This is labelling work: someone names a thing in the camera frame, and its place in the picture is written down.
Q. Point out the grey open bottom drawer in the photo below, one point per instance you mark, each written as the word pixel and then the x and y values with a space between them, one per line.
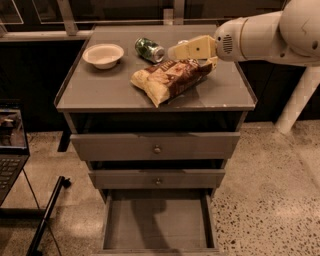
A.
pixel 158 223

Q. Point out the metal window railing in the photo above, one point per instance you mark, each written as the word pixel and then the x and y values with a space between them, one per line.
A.
pixel 44 20

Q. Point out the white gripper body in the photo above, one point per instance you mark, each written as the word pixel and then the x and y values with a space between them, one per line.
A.
pixel 226 44

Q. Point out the green soda can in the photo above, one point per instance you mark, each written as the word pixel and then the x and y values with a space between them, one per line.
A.
pixel 149 50

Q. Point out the brown chip bag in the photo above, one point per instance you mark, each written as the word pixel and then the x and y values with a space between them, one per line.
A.
pixel 169 79

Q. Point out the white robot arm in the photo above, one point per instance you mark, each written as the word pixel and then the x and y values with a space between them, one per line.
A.
pixel 290 37

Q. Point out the black laptop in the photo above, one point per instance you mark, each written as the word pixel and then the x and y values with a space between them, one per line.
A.
pixel 14 148

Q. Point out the white paper bowl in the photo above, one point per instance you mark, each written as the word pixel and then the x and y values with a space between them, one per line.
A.
pixel 103 56

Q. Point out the grey top drawer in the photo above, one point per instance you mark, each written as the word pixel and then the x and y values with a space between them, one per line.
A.
pixel 155 146

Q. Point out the grey drawer cabinet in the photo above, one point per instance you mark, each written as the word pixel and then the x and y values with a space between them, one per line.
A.
pixel 95 101

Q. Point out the black stand leg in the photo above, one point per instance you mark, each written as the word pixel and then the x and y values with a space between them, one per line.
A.
pixel 45 214

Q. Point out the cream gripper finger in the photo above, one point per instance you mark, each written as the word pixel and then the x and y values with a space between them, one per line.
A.
pixel 200 47
pixel 212 62

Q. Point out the grey middle drawer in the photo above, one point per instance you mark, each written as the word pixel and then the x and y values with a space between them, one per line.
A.
pixel 157 178

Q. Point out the crushed silver blue can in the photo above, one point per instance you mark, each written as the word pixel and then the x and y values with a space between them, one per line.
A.
pixel 182 42

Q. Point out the white diagonal pole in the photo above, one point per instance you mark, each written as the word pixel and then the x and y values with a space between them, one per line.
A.
pixel 302 93

